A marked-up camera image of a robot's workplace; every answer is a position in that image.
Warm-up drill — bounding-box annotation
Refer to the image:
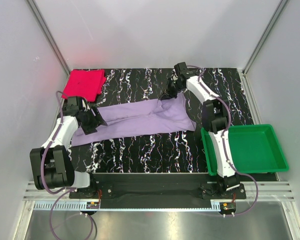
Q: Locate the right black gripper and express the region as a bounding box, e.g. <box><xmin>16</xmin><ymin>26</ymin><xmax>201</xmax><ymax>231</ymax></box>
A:
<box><xmin>158</xmin><ymin>78</ymin><xmax>184</xmax><ymax>102</ymax></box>

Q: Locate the lavender t shirt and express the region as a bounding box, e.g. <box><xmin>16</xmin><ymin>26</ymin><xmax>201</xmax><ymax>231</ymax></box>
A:
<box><xmin>71</xmin><ymin>92</ymin><xmax>196</xmax><ymax>147</ymax></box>

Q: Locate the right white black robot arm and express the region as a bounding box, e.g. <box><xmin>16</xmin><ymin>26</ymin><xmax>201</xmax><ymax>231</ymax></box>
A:
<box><xmin>159</xmin><ymin>62</ymin><xmax>240</xmax><ymax>199</ymax></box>

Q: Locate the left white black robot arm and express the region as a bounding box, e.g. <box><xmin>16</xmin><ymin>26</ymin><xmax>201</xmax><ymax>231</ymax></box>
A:
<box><xmin>29</xmin><ymin>96</ymin><xmax>106</xmax><ymax>198</ymax></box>

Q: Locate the folded pink t shirt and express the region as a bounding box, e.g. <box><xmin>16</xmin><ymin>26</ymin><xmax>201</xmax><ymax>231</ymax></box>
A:
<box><xmin>62</xmin><ymin>69</ymin><xmax>106</xmax><ymax>102</ymax></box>

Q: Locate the black marbled table mat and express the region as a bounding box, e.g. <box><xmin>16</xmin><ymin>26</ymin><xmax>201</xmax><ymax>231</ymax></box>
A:
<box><xmin>67</xmin><ymin>68</ymin><xmax>253</xmax><ymax>173</ymax></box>

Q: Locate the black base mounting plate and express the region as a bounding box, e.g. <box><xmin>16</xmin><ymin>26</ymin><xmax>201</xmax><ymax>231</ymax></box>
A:
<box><xmin>70</xmin><ymin>173</ymin><xmax>247</xmax><ymax>204</ymax></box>

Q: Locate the left connector board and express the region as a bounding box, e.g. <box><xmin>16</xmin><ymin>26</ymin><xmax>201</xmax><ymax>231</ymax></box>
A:
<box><xmin>86</xmin><ymin>201</ymin><xmax>100</xmax><ymax>210</ymax></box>

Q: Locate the connector board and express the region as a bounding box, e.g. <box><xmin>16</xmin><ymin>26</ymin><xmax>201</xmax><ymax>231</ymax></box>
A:
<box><xmin>86</xmin><ymin>201</ymin><xmax>100</xmax><ymax>210</ymax></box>
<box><xmin>221</xmin><ymin>202</ymin><xmax>236</xmax><ymax>211</ymax></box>

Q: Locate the green plastic tray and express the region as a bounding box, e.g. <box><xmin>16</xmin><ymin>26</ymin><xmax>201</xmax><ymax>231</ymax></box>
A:
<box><xmin>199</xmin><ymin>123</ymin><xmax>290</xmax><ymax>177</ymax></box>

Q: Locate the right connector board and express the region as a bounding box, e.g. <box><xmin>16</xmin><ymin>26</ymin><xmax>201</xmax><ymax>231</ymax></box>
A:
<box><xmin>221</xmin><ymin>202</ymin><xmax>236</xmax><ymax>211</ymax></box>

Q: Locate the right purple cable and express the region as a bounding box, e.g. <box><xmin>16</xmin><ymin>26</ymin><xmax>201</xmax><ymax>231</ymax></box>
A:
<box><xmin>187</xmin><ymin>64</ymin><xmax>260</xmax><ymax>217</ymax></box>

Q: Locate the purple cable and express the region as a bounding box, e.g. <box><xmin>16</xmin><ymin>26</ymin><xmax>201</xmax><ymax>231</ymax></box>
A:
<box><xmin>187</xmin><ymin>64</ymin><xmax>260</xmax><ymax>217</ymax></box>
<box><xmin>39</xmin><ymin>90</ymin><xmax>98</xmax><ymax>240</ymax></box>

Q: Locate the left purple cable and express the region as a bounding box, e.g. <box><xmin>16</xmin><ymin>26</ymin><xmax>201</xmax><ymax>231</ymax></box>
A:
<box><xmin>39</xmin><ymin>90</ymin><xmax>98</xmax><ymax>240</ymax></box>

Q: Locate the white slotted cable duct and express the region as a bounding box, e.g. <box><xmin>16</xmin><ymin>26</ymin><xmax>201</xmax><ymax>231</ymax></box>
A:
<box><xmin>33</xmin><ymin>201</ymin><xmax>241</xmax><ymax>212</ymax></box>

